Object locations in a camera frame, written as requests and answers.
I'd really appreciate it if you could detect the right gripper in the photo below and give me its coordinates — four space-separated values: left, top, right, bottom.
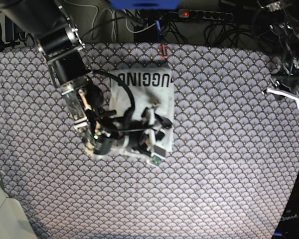
93 114 172 156

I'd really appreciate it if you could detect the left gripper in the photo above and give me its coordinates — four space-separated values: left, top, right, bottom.
270 74 299 96

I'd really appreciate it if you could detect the light grey T-shirt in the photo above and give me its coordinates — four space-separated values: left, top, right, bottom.
109 67 174 152

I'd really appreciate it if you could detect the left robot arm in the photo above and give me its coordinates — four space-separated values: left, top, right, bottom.
257 0 299 96

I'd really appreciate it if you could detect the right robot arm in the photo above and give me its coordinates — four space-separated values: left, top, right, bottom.
0 0 173 163

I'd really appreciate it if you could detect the red table clamp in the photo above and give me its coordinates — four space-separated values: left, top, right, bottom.
159 44 168 59

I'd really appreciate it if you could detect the fan-patterned grey tablecloth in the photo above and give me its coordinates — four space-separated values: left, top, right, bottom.
0 43 299 239

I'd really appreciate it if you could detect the black power strip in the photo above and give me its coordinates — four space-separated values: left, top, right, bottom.
178 9 234 21

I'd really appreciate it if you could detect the black OpenArm box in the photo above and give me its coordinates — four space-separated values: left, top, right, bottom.
272 173 299 239

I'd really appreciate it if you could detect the beige plastic bin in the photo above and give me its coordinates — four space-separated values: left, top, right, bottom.
0 183 37 239

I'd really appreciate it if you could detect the white cable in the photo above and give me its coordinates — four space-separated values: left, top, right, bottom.
90 7 157 42

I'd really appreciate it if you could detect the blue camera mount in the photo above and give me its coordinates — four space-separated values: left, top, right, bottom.
110 0 180 9

